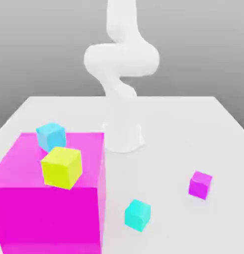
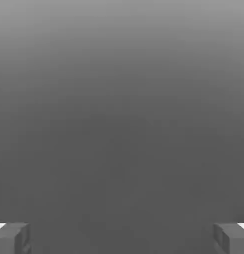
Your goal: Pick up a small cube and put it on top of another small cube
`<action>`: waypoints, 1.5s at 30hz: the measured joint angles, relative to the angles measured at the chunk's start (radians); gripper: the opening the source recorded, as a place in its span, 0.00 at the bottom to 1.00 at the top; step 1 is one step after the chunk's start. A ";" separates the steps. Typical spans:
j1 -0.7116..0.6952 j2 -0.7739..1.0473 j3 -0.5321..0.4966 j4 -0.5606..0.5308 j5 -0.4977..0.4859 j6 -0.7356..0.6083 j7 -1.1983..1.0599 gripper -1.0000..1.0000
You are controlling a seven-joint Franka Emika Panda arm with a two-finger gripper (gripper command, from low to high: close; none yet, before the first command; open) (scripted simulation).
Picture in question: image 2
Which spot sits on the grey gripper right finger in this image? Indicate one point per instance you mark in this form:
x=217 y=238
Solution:
x=235 y=238

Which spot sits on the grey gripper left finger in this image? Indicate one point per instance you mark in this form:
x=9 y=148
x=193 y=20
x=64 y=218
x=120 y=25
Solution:
x=8 y=238

